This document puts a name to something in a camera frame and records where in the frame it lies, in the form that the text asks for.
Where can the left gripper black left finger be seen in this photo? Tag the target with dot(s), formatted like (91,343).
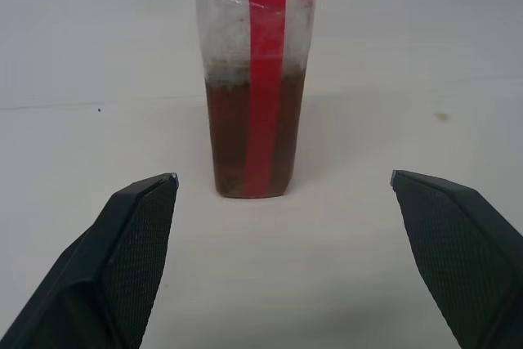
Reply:
(122,259)

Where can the clear bottle with red liquid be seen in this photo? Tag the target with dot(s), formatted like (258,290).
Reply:
(229,120)

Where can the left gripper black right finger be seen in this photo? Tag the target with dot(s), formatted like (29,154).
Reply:
(466,251)

